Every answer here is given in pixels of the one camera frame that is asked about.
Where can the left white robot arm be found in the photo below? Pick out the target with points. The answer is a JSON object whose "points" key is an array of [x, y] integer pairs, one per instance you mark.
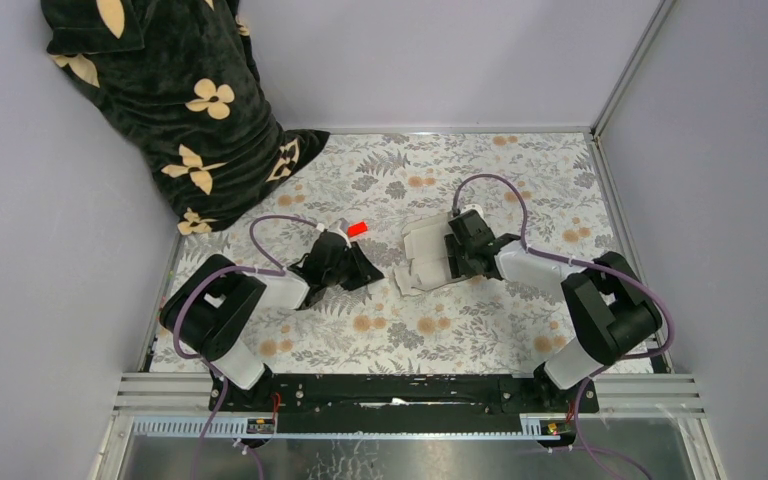
{"points": [[208, 313]]}

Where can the floral patterned table cloth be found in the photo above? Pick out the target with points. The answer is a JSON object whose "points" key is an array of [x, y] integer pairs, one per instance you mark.
{"points": [[543, 183]]}

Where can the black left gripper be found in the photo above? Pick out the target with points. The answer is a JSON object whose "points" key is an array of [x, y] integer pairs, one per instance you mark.
{"points": [[364, 272]]}

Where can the red rectangular block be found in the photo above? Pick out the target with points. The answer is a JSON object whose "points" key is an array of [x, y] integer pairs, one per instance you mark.
{"points": [[356, 229]]}

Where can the white cardboard paper box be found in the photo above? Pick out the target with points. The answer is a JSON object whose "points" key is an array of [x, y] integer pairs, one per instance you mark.
{"points": [[427, 267]]}

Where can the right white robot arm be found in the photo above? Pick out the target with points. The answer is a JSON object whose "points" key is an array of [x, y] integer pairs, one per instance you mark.
{"points": [[610, 312]]}

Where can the black floral plush blanket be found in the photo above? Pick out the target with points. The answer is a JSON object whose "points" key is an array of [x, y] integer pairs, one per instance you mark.
{"points": [[178, 80]]}

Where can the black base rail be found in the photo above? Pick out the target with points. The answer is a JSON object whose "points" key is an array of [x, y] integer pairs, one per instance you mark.
{"points": [[491, 393]]}

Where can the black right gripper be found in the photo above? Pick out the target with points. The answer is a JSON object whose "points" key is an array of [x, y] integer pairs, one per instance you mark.
{"points": [[457, 267]]}

